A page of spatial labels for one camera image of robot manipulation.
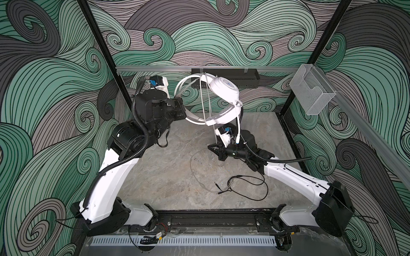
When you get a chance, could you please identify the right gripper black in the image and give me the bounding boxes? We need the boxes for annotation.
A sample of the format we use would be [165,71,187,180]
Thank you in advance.
[208,139,251,162]

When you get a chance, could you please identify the white headphones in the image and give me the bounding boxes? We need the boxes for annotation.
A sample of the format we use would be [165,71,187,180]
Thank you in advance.
[174,73,243,127]

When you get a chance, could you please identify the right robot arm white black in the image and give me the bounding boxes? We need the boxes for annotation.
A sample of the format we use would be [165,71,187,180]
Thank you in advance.
[208,123,354,237]

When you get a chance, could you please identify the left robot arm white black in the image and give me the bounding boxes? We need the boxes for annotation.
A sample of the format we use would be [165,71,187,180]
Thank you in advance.
[71,75,186,237]

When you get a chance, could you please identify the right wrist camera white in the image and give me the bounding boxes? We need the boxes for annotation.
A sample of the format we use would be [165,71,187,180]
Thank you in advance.
[214,123,237,148]

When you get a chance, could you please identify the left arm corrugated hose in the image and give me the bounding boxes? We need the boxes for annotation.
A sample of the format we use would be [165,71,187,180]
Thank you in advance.
[82,76,151,210]

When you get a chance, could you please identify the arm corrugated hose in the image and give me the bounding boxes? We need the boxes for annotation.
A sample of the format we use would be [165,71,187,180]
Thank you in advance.
[236,108,313,164]
[82,76,151,210]

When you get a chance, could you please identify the black frame post left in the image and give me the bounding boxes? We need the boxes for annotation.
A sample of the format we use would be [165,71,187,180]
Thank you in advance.
[77,0,132,111]

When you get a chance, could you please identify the black frame post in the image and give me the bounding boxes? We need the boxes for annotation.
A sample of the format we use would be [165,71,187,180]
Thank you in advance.
[277,0,352,118]
[77,0,132,111]

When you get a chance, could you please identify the aluminium wall rail back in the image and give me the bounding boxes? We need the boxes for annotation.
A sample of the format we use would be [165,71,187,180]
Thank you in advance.
[115,65,299,73]

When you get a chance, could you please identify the aluminium wall rail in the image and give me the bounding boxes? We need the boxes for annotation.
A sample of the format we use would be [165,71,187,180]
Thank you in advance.
[323,71,410,189]
[115,65,299,73]

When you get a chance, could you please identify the black headphone cable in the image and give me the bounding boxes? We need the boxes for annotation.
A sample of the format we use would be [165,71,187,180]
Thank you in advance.
[217,174,269,202]

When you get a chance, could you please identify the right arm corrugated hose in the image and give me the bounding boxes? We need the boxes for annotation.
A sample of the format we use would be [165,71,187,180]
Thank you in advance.
[236,108,313,164]

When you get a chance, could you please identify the black perforated wall tray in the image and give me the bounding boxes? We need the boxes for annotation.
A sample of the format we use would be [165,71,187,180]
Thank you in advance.
[191,68,261,89]

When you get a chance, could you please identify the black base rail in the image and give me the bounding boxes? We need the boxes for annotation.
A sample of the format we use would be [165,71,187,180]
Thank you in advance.
[89,209,324,233]

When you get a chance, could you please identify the black frame post right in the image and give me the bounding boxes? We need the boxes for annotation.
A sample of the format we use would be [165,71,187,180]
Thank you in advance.
[277,0,352,118]

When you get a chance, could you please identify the clear plastic wall bin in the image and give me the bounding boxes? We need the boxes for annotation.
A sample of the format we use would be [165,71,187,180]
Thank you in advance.
[289,64,336,116]

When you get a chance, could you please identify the white slotted cable duct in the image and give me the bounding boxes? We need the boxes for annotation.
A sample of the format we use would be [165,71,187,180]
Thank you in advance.
[91,235,277,247]

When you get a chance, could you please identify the aluminium wall rail right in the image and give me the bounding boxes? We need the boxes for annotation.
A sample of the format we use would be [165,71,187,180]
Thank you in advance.
[323,71,410,189]

